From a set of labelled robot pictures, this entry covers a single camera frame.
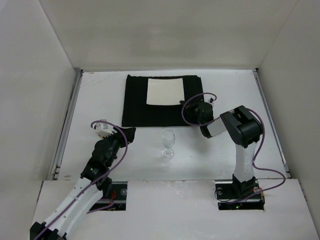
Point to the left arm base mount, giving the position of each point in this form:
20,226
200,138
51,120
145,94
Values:
116,200

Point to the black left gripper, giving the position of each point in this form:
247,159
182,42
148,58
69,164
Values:
121,135

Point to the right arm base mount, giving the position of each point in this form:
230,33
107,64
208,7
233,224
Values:
230,197

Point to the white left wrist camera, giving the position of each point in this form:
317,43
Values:
101,128

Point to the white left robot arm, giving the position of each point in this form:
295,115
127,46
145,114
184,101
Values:
93,184

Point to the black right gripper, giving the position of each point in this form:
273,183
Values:
194,110

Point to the clear wine glass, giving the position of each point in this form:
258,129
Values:
168,141

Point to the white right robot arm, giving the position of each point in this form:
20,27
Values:
243,128

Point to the white square plate black rim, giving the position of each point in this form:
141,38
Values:
165,92

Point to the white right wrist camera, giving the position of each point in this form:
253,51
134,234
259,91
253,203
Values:
212,100

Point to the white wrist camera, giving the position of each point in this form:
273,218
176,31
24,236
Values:
212,100
101,128

